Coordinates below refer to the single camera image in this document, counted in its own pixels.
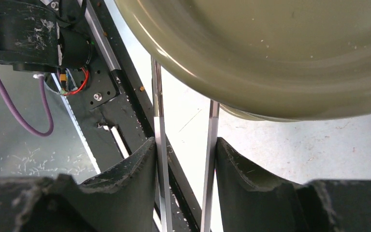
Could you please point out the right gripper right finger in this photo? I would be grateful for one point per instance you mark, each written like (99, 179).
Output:
(252, 199)

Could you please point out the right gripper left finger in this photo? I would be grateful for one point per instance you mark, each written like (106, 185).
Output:
(120, 199)

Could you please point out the green three-tier serving stand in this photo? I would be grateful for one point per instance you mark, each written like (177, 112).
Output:
(292, 60)

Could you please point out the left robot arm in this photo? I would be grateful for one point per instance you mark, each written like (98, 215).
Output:
(40, 35)

